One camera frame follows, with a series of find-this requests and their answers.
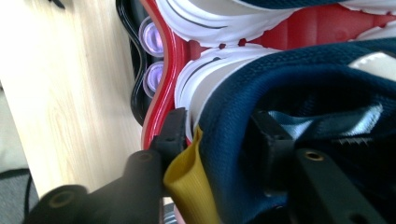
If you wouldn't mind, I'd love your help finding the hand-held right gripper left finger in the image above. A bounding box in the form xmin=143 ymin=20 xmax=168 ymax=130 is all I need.
xmin=149 ymin=106 xmax=189 ymax=171

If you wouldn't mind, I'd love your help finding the red and black shoe rack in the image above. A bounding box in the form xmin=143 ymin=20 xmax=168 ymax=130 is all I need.
xmin=115 ymin=0 xmax=396 ymax=150

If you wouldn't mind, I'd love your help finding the navy and white sneaker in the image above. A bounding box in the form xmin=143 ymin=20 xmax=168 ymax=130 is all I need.
xmin=155 ymin=0 xmax=396 ymax=49
xmin=163 ymin=36 xmax=396 ymax=224

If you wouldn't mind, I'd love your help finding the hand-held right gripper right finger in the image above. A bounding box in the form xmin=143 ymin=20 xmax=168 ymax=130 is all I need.
xmin=247 ymin=109 xmax=298 ymax=197

